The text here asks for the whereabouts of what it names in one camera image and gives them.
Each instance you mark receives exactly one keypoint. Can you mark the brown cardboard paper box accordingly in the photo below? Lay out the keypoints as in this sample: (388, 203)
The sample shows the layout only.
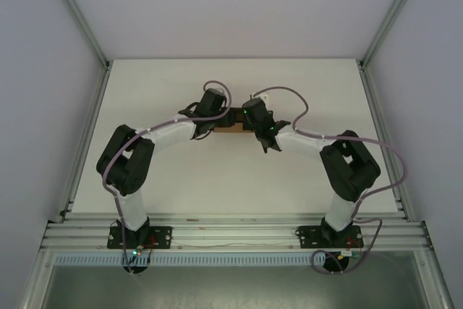
(231, 129)

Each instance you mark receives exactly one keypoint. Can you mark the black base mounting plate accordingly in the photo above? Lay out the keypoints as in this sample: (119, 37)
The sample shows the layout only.
(307, 236)
(159, 236)

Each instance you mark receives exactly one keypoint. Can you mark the aluminium mounting rail beam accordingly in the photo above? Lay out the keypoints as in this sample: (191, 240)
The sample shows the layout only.
(235, 231)

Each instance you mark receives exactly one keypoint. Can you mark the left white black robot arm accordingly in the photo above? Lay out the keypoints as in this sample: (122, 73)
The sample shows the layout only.
(126, 164)

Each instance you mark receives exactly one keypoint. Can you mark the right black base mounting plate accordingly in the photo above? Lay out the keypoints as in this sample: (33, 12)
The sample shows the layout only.
(307, 236)

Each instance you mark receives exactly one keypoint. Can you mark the aluminium frame post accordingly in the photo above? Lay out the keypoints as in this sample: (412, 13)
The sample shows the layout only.
(77, 14)
(394, 12)

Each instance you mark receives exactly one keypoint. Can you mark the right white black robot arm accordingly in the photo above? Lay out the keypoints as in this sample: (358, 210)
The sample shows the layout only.
(347, 168)

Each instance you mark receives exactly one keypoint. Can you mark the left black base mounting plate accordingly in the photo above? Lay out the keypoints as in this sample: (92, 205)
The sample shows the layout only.
(159, 236)

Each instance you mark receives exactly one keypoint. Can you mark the aluminium table side rail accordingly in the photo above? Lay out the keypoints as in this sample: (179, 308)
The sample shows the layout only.
(87, 135)
(388, 131)

